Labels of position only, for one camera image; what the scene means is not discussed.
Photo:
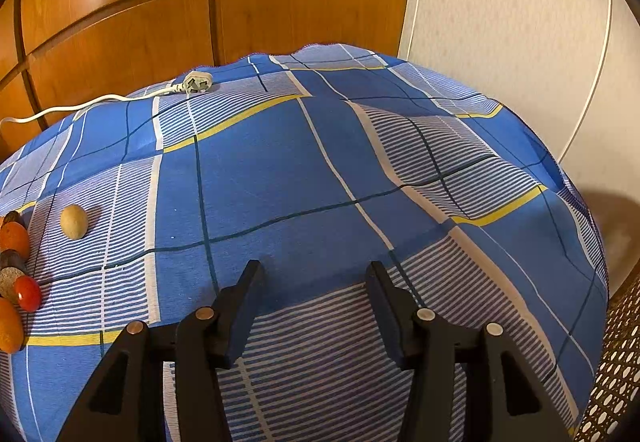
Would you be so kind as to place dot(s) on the blue plaid tablecloth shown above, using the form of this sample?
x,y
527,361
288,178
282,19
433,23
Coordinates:
x,y
300,182

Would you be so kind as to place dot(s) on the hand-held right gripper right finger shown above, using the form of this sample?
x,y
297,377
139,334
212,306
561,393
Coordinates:
x,y
385,317

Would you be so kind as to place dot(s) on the greenish orange citrus fruit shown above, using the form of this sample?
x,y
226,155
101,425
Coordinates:
x,y
7,324

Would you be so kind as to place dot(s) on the beige potato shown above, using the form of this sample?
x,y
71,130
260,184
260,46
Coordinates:
x,y
74,221

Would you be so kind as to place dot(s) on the wooden wardrobe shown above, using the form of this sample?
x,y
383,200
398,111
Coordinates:
x,y
125,21

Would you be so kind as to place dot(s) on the large orange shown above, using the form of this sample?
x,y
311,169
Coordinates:
x,y
14,239

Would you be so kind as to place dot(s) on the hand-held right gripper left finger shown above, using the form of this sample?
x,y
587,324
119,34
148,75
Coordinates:
x,y
247,312

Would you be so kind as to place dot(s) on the dark brown round fruit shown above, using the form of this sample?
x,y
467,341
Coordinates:
x,y
12,218

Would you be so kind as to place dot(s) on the woven rattan chair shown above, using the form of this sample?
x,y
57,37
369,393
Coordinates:
x,y
617,372

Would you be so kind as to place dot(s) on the red tomato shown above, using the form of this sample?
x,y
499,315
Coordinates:
x,y
27,294

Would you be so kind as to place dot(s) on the brown sponge block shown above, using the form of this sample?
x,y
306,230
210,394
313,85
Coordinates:
x,y
9,274

